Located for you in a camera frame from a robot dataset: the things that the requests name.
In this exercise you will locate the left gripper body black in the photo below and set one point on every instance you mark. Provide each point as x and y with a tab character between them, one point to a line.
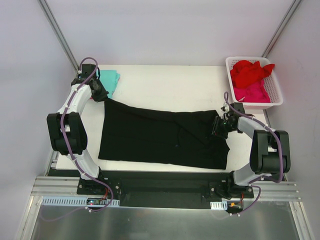
100	92

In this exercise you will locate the black t-shirt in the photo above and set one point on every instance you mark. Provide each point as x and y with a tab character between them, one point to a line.
150	136

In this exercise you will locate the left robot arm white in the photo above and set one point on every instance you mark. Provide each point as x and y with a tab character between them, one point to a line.
66	129

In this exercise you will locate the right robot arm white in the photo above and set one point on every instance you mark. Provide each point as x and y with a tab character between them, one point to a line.
270	149

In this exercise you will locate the folded teal t-shirt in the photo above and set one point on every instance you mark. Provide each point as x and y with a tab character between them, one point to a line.
108	78

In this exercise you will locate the magenta t-shirt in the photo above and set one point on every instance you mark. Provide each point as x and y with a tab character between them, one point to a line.
254	93

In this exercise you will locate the red t-shirt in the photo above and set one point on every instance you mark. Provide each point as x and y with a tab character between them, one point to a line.
245	73

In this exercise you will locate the white plastic basket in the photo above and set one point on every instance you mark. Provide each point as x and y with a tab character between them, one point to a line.
271	83

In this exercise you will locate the right aluminium frame post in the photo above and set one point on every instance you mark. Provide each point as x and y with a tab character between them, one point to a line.
281	28

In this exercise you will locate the aluminium frame post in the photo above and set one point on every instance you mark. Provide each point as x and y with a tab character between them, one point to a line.
44	5
281	28

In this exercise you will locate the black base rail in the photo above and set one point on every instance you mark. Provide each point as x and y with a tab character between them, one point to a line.
177	190

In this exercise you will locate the left aluminium frame post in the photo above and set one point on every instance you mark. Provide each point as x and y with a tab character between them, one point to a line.
44	5

